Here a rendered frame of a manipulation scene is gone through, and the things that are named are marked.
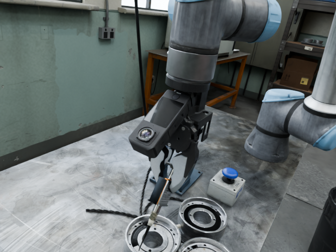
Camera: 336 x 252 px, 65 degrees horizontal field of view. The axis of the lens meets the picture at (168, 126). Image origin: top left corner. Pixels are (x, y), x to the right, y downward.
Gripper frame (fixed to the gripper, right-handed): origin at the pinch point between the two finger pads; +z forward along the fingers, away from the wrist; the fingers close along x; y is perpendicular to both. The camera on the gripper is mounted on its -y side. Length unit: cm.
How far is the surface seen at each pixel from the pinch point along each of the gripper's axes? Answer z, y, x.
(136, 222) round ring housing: 10.1, -1.9, 3.9
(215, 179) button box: 8.6, 21.0, -3.6
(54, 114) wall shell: 61, 89, 151
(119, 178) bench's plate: 13.2, 9.8, 18.5
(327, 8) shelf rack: -50, 343, 0
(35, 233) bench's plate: 13.2, -13.8, 18.9
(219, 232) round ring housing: 9.5, 6.1, -10.7
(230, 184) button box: 8.7, 21.7, -7.4
